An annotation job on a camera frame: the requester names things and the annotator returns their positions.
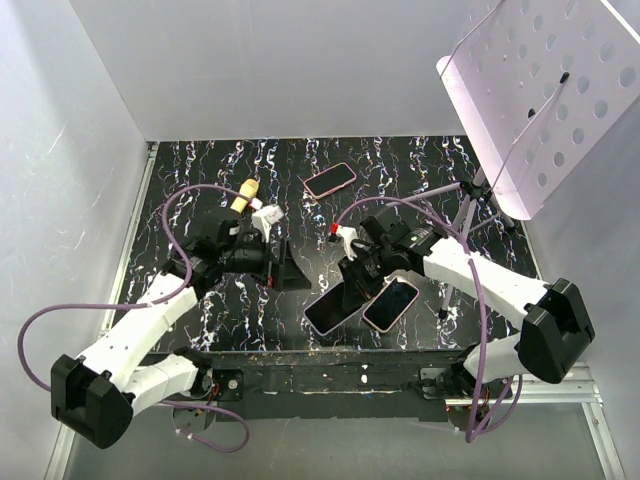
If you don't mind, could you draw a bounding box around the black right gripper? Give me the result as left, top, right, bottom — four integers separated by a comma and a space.
337, 244, 396, 312

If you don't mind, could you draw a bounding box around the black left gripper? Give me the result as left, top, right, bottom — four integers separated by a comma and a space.
220, 232, 312, 291

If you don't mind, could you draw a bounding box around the purple phone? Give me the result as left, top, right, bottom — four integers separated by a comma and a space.
304, 282, 353, 336

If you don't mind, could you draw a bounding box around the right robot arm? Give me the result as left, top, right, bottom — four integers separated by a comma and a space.
331, 208, 595, 398

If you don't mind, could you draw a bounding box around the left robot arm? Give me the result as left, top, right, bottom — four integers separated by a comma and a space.
51, 205, 311, 449

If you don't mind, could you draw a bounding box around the phone in pink case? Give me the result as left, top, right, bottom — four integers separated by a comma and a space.
303, 163, 356, 200

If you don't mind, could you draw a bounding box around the cream toy microphone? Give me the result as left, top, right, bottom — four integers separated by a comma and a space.
231, 178, 259, 214

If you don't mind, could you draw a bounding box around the white music stand tripod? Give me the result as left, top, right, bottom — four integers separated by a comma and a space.
394, 167, 519, 319

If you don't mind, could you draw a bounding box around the white perforated stand tray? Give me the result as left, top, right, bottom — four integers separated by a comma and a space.
436, 1, 639, 220

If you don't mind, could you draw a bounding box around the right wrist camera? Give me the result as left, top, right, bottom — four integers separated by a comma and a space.
328, 223, 359, 260

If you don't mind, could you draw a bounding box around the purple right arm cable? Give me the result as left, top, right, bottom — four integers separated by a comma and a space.
335, 195, 525, 444

